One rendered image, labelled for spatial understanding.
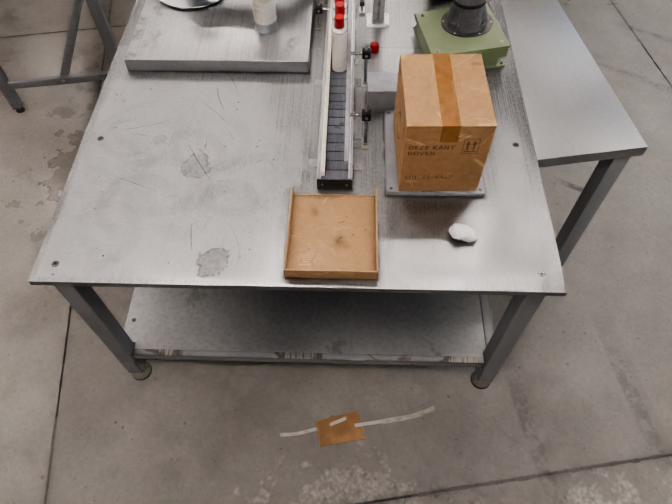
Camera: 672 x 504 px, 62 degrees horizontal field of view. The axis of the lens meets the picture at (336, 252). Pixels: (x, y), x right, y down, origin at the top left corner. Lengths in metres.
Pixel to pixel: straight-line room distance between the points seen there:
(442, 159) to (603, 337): 1.29
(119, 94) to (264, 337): 1.03
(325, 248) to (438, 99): 0.52
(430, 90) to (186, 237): 0.82
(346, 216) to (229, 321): 0.76
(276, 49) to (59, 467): 1.75
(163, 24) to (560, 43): 1.51
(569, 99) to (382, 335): 1.08
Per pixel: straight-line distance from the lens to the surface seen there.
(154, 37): 2.33
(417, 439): 2.27
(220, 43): 2.24
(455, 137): 1.58
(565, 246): 2.52
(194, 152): 1.91
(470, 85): 1.68
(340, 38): 1.97
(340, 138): 1.82
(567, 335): 2.58
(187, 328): 2.24
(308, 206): 1.70
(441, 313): 2.23
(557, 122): 2.08
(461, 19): 2.21
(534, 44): 2.38
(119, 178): 1.91
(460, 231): 1.64
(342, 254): 1.60
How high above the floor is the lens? 2.17
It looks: 57 degrees down
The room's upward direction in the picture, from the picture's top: 1 degrees counter-clockwise
